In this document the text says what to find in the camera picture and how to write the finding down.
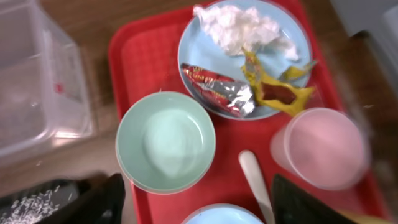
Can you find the black waste tray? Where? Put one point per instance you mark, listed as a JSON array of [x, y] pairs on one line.
[[79, 185]]

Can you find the red foil wrapper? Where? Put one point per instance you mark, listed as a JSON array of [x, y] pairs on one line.
[[232, 96]]

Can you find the pink plastic cup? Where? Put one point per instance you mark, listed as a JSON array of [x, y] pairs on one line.
[[323, 147]]

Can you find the white rice pile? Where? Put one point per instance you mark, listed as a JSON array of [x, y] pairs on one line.
[[32, 207]]

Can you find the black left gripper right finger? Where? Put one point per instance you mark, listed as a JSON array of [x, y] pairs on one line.
[[293, 205]]

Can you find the light blue plate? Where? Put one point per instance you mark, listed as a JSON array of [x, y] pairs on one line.
[[197, 48]]

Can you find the yellow foil wrapper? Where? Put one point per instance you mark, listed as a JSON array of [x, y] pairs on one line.
[[269, 91]]

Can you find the crumpled white tissue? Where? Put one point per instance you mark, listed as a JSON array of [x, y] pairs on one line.
[[235, 30]]

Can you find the red serving tray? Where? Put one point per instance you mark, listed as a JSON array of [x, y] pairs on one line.
[[143, 60]]

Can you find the mint green bowl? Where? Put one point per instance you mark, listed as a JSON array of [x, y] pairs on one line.
[[165, 142]]

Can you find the clear plastic bin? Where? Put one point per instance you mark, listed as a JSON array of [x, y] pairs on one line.
[[44, 97]]

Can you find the yellow plastic cup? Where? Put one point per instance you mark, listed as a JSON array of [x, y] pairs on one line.
[[363, 219]]

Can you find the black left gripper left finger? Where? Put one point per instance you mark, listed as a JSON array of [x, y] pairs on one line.
[[102, 204]]

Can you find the white plastic spoon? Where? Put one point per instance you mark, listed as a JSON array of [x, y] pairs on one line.
[[254, 177]]

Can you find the light blue bowl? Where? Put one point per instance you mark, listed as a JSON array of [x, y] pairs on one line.
[[222, 213]]

